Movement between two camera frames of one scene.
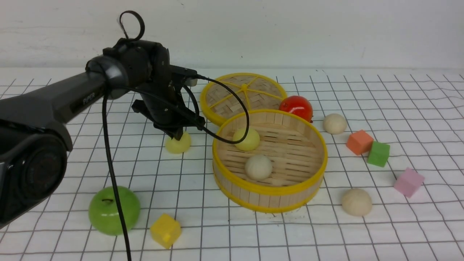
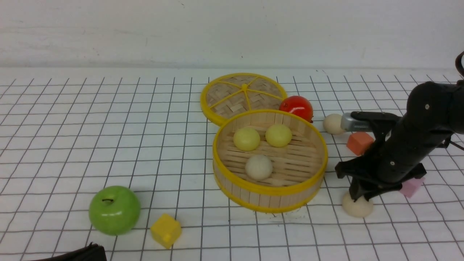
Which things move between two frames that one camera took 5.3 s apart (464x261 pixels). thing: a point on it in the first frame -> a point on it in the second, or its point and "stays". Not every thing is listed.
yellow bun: x=175 y=146 -> x=278 y=135
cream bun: x=334 y=124 stays
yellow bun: x=251 y=141 stays
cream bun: x=258 y=167 stays
